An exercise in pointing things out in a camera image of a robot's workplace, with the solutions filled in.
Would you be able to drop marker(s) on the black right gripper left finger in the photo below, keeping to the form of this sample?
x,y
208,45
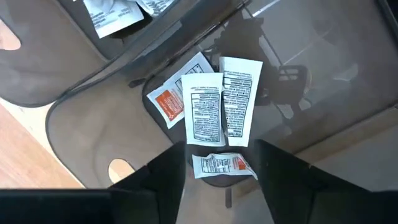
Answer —
x,y
140,199

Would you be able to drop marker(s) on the white packet with grey print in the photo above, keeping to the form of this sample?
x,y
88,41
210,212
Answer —
x,y
112,18
203,109
241,99
155,6

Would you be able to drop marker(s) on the grey plastic bin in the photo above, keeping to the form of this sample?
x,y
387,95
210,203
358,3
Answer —
x,y
93,130
46,68

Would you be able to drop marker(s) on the white packet with red print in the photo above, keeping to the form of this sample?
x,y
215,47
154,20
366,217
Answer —
x,y
217,165
169,104

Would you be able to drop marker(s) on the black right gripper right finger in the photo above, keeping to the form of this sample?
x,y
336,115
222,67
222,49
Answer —
x,y
304,193

